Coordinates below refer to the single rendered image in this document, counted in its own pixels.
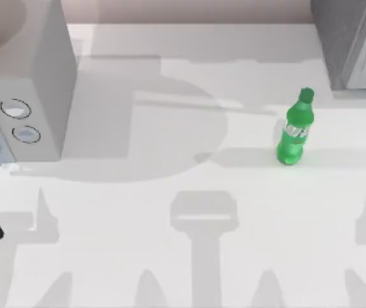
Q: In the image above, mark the pale microwave oven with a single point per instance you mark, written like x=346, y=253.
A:
x=35, y=57

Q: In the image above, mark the grey cabinet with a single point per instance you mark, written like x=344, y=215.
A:
x=340, y=41

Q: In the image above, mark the green bottle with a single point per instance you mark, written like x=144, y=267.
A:
x=293, y=131

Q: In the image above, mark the small round microwave knob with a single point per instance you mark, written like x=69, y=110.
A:
x=26, y=134

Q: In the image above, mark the large round microwave knob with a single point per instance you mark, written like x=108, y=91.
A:
x=15, y=108

